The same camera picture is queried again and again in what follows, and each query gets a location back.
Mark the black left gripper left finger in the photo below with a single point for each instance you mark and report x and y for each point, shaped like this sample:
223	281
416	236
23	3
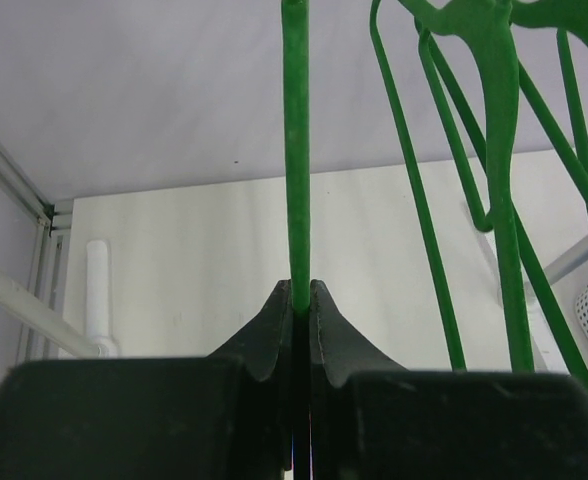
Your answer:
222	416

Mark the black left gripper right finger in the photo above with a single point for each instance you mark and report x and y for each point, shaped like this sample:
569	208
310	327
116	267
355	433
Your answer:
371	418

